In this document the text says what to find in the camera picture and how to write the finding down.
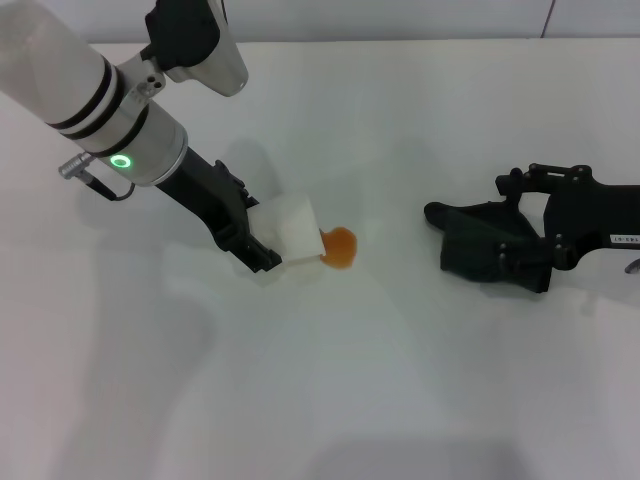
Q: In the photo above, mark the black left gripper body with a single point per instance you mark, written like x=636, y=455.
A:
x=205, y=200

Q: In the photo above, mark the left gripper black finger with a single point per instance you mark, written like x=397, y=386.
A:
x=250, y=199
x=257, y=257

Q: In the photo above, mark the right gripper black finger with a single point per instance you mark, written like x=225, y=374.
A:
x=527, y=251
x=550, y=172

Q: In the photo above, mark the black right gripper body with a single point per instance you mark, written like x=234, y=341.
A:
x=600, y=215

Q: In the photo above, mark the white paper cup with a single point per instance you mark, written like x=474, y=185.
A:
x=292, y=227

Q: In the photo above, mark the dark blue rag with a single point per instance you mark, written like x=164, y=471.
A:
x=470, y=235

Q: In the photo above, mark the brown water stain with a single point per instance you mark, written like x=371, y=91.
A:
x=342, y=247

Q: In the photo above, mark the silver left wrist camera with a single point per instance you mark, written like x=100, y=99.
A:
x=210, y=50

